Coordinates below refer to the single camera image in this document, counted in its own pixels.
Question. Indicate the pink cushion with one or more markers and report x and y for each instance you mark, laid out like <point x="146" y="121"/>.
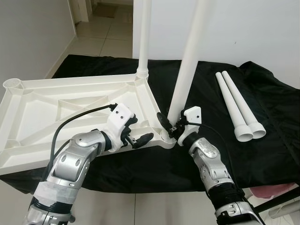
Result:
<point x="274" y="191"/>

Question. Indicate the white plastic table top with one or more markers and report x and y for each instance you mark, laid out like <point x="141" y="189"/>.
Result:
<point x="70" y="93"/>

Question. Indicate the black cloth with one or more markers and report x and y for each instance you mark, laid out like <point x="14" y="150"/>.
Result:
<point x="262" y="164"/>

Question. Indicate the white door frame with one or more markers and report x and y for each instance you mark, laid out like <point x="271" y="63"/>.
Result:
<point x="83" y="9"/>

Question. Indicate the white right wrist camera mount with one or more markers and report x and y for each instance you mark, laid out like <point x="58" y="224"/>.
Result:
<point x="193" y="115"/>

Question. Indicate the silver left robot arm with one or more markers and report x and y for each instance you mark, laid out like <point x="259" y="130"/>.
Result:
<point x="75" y="159"/>

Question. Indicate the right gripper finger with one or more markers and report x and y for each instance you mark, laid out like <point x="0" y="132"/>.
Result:
<point x="164" y="123"/>

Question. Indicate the black pole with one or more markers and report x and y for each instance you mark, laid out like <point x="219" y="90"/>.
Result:
<point x="276" y="201"/>

